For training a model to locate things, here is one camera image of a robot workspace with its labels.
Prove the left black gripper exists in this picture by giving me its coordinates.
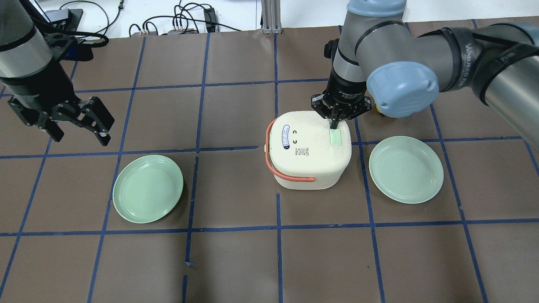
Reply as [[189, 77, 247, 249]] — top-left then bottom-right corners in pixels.
[[8, 63, 115, 146]]

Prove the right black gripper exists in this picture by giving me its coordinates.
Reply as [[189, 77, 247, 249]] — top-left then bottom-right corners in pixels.
[[311, 74, 372, 129]]

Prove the white rice cooker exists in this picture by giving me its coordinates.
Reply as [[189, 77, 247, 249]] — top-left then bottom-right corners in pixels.
[[264, 111, 352, 190]]

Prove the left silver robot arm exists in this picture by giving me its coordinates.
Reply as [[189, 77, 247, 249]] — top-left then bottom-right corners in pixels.
[[0, 0, 115, 146]]

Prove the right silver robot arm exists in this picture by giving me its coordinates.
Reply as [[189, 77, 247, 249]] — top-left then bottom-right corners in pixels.
[[311, 0, 539, 149]]

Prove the green plate near right arm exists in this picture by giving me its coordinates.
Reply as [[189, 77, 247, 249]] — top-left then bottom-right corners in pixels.
[[369, 136, 444, 205]]

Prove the green plate near left arm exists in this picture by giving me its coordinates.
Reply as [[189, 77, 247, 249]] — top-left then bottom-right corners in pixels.
[[112, 155, 184, 224]]

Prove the black power adapter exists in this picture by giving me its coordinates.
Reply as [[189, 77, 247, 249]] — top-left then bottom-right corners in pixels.
[[203, 8, 218, 32]]

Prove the aluminium frame post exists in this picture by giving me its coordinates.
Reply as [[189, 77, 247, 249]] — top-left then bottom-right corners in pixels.
[[261, 0, 283, 35]]

